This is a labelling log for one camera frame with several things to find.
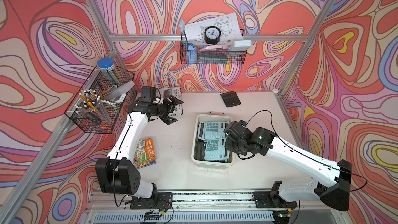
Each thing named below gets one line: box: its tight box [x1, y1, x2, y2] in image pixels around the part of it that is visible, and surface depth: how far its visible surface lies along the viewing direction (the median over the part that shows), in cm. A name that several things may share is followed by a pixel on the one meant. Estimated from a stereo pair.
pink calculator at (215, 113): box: [207, 110, 226, 116], surface depth 110 cm
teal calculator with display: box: [204, 136, 230, 161], surface depth 79 cm
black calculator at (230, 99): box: [220, 91, 241, 108], surface depth 117 cm
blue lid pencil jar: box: [96, 57, 123, 87], surface depth 74 cm
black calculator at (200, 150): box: [194, 138, 207, 161], surface depth 82 cm
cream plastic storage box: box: [191, 114, 235, 167], surface depth 81 cm
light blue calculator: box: [196, 121, 231, 141], surface depth 90 cm
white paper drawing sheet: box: [184, 12, 245, 46], surface depth 84 cm
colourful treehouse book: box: [133, 137, 157, 170], surface depth 86 cm
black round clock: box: [204, 25, 221, 45], surface depth 80 cm
